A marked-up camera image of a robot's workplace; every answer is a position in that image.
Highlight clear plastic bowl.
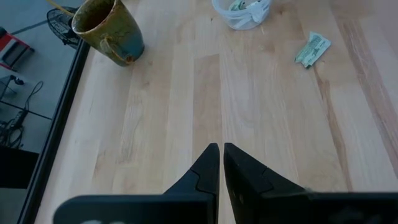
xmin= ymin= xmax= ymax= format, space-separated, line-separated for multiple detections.
xmin=211 ymin=0 xmax=273 ymax=31

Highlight green teal ceramic mug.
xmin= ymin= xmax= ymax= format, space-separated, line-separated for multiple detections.
xmin=71 ymin=0 xmax=146 ymax=67

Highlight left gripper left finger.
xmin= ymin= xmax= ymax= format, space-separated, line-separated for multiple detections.
xmin=162 ymin=142 xmax=221 ymax=224

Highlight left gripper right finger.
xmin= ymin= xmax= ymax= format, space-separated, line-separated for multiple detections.
xmin=223 ymin=142 xmax=312 ymax=224

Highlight black floor fan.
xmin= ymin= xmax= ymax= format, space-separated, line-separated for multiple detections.
xmin=46 ymin=6 xmax=83 ymax=50

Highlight black floor cables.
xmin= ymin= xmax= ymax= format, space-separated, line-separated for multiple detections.
xmin=0 ymin=80 xmax=44 ymax=151

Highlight black case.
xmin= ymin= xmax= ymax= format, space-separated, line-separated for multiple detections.
xmin=0 ymin=146 xmax=40 ymax=190

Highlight red step stool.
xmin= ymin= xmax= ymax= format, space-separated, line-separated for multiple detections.
xmin=0 ymin=26 xmax=35 ymax=72

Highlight yellow cable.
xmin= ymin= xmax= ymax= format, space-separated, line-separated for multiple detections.
xmin=45 ymin=0 xmax=77 ymax=18

